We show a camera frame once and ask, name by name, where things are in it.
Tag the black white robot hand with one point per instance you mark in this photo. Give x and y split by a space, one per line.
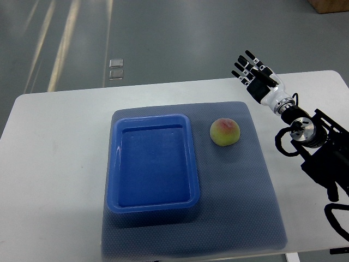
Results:
262 83

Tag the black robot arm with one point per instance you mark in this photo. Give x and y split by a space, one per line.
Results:
320 141

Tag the green red peach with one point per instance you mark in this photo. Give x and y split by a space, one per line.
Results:
224 132

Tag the upper metal floor plate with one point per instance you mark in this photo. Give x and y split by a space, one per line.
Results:
116 63

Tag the metal floor plate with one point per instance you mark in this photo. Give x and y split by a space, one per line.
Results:
116 63
116 74

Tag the lower metal floor plate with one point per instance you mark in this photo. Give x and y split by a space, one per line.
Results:
116 74

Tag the brown cardboard box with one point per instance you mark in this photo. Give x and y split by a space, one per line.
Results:
329 6

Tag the grey blue textured mat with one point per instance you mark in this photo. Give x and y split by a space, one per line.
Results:
237 211

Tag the blue plastic tray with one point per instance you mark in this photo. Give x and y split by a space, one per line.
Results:
152 165

